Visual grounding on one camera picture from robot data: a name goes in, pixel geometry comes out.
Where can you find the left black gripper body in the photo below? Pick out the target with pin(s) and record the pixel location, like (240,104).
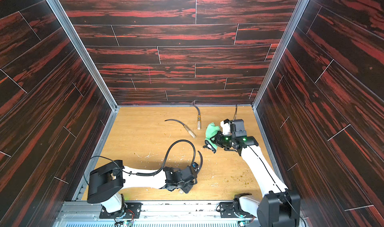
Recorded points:
(186,187)

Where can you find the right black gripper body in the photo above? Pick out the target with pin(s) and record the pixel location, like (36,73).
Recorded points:
(218,141)

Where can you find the green microfibre rag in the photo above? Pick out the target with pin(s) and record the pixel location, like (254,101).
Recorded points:
(211,135)

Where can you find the sickle with yellow label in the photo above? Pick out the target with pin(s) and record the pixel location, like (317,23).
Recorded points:
(199,123)

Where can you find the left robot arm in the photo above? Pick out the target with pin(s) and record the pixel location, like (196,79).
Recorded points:
(106,182)

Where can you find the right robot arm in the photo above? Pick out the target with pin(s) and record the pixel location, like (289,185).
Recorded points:
(279,207)

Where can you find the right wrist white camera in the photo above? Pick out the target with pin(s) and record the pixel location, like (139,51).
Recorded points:
(226,127)

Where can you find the wrist white camera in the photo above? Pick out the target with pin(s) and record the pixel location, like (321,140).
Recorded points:
(226,127)
(195,167)

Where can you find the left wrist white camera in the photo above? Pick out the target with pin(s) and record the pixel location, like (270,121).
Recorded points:
(195,167)

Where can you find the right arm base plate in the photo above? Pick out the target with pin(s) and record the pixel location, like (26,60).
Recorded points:
(232,210)

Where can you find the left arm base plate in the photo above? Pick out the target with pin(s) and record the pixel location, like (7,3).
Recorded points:
(130,210)

